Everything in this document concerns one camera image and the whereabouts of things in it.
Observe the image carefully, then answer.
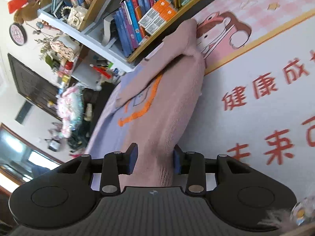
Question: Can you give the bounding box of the red hanging tassel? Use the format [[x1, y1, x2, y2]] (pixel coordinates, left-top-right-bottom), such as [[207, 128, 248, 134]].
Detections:
[[90, 64, 112, 79]]

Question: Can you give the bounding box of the purple and mauve sweater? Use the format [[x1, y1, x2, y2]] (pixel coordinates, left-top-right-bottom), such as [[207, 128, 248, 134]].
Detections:
[[86, 19, 206, 187]]

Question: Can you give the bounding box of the wooden bookshelf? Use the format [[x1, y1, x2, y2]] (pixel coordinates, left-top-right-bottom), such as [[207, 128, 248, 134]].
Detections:
[[36, 0, 230, 73]]

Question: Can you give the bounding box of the pink checkered table mat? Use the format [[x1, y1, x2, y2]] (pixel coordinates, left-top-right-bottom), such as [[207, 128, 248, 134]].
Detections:
[[176, 0, 314, 199]]

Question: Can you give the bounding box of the lower orange white box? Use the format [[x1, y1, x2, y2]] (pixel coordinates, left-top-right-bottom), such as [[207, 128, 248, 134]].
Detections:
[[145, 5, 178, 35]]

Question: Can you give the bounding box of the round pink wall clock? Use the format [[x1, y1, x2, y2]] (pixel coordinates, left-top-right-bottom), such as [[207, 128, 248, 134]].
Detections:
[[9, 23, 27, 46]]

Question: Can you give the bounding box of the row of blue books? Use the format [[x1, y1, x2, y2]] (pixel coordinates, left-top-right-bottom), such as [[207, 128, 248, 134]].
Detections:
[[113, 0, 149, 58]]

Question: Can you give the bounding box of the white quilted handbag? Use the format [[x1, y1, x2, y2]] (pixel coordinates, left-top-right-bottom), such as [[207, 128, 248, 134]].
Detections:
[[61, 5, 88, 30]]

